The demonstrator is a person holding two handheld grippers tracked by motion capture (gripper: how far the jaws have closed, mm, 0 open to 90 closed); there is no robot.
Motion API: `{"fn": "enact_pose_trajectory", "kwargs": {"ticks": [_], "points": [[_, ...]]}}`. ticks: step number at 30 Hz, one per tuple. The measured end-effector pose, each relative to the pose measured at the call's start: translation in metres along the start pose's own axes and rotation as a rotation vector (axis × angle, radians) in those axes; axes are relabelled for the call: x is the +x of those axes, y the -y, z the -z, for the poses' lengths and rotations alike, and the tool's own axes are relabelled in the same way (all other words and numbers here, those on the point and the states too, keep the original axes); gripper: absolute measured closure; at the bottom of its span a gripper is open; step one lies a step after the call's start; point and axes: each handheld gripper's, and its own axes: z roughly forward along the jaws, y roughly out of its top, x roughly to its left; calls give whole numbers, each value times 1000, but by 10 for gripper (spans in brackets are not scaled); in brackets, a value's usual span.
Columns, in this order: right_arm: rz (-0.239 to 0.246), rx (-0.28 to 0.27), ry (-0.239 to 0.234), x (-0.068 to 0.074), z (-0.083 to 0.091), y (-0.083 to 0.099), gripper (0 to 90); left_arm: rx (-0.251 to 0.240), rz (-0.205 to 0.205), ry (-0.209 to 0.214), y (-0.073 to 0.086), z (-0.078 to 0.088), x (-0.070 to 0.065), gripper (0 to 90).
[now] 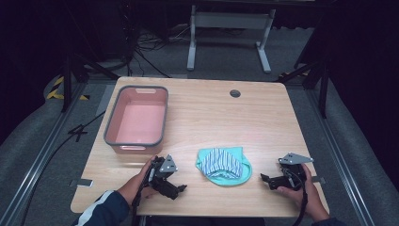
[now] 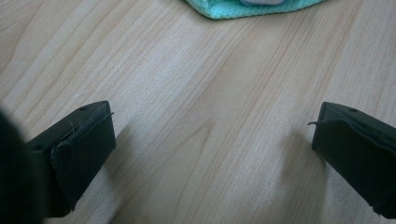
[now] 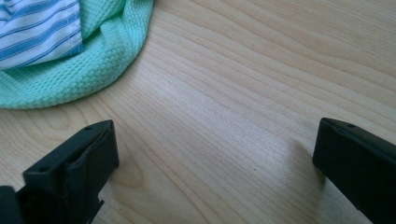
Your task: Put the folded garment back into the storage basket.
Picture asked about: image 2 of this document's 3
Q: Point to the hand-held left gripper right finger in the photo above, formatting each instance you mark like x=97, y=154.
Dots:
x=361, y=155

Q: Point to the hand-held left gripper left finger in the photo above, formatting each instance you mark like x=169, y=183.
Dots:
x=77, y=149

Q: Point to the turquoise cloth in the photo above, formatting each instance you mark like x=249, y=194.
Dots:
x=224, y=9

